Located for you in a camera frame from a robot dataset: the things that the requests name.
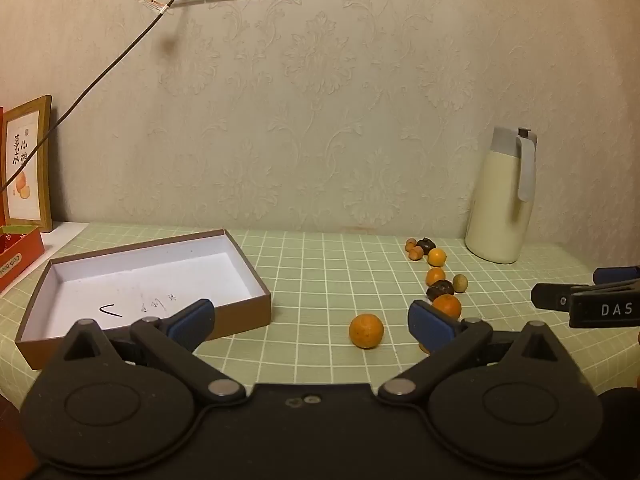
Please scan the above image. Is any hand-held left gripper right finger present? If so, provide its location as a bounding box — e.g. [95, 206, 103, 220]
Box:
[377, 300, 576, 408]

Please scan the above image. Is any black power cable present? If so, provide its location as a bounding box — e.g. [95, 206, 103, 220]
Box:
[0, 0, 183, 196]

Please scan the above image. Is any dark brown dried fruit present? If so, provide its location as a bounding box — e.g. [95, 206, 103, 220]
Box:
[426, 280, 456, 301]

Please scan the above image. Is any wooden picture frame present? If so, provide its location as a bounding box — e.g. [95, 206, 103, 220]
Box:
[0, 95, 54, 233]

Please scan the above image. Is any cream thermos jug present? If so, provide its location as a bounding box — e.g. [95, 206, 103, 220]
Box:
[465, 126, 538, 265]

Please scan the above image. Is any red cardboard box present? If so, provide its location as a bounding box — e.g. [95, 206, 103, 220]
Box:
[0, 224, 45, 295]

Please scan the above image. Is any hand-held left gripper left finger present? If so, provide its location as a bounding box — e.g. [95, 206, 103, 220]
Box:
[50, 299, 248, 406]

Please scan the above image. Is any shallow brown cardboard box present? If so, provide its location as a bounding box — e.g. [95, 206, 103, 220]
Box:
[15, 228, 272, 371]

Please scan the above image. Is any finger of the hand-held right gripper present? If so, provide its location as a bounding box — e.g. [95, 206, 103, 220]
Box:
[593, 266, 640, 285]
[531, 280, 640, 314]

